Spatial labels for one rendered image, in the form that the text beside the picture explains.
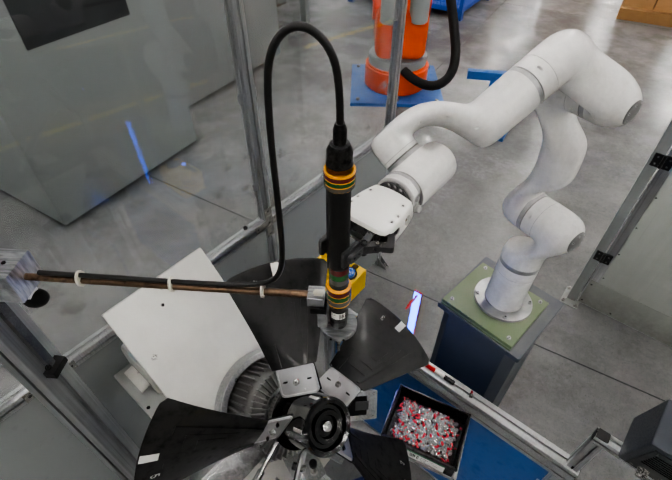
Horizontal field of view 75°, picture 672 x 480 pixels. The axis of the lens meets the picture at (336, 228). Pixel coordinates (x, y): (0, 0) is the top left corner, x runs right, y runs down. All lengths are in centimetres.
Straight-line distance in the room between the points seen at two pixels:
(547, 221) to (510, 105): 49
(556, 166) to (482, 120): 38
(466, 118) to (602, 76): 30
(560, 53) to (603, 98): 15
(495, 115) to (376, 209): 29
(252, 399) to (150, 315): 30
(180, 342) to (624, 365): 236
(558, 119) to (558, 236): 31
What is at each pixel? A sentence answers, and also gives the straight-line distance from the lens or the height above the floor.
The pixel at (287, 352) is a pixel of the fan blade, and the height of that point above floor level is 130.
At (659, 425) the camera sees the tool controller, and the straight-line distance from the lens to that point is 117.
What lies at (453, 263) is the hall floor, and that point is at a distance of 297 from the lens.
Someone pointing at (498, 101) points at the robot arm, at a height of 176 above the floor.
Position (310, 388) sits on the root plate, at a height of 125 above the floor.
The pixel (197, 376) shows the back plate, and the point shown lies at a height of 117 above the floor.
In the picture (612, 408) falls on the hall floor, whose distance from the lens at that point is 271.
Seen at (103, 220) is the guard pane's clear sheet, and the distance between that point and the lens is 131.
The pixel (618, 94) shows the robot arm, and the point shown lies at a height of 174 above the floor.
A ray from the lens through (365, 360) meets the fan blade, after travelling 110.
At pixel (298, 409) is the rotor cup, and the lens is 98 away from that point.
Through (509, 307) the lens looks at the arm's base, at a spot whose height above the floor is 98.
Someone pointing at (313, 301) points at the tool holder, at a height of 152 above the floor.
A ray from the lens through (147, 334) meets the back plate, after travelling 109.
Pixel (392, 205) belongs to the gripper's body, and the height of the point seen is 166.
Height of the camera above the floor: 214
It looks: 43 degrees down
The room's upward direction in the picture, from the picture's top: straight up
